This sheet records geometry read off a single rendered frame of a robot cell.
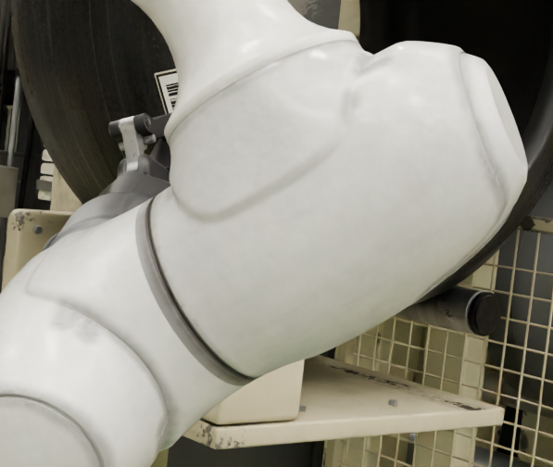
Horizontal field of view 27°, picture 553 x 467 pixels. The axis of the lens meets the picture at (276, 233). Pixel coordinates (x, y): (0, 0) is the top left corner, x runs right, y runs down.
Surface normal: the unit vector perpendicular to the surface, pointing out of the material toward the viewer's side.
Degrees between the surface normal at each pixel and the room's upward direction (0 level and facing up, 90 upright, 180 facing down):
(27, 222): 90
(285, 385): 90
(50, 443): 107
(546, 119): 67
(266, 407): 90
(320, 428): 90
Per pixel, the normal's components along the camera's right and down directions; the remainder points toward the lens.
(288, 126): -0.32, -0.18
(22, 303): -0.36, -0.83
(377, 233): -0.04, 0.37
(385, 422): 0.64, 0.11
